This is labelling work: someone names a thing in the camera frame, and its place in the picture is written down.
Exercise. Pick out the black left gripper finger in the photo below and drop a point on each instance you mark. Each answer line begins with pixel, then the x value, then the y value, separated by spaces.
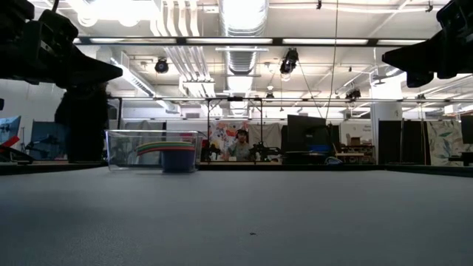
pixel 88 72

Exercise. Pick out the black ceiling spot lamp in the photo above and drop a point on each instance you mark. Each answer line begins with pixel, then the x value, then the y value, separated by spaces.
pixel 289 61
pixel 161 65

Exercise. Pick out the silver ceiling air duct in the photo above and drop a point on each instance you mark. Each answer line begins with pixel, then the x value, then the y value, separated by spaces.
pixel 242 22

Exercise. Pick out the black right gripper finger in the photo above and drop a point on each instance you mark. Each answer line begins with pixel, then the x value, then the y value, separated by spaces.
pixel 420 79
pixel 421 57

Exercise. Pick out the black computer monitor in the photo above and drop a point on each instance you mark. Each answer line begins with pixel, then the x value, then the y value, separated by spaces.
pixel 306 131

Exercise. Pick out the orange measuring cup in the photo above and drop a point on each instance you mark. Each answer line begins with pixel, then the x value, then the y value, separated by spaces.
pixel 173 149

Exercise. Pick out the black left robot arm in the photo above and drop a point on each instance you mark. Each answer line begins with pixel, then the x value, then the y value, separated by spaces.
pixel 15 9

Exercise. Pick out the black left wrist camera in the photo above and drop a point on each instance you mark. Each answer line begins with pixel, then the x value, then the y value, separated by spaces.
pixel 59 29

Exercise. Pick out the colourful wall poster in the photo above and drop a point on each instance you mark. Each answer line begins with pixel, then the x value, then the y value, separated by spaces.
pixel 220 134

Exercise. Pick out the leaf patterned curtain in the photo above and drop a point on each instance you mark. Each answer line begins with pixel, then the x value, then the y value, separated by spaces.
pixel 443 142

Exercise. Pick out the clear plastic basket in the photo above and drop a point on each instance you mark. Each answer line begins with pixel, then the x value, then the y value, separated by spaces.
pixel 125 155

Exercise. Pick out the red measuring cup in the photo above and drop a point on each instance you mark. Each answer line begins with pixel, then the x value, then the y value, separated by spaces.
pixel 173 146

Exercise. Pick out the black overhead frame bar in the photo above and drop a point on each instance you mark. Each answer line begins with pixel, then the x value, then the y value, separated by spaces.
pixel 277 41

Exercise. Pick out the black partition panel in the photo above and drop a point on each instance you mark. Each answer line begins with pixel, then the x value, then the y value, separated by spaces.
pixel 391 142

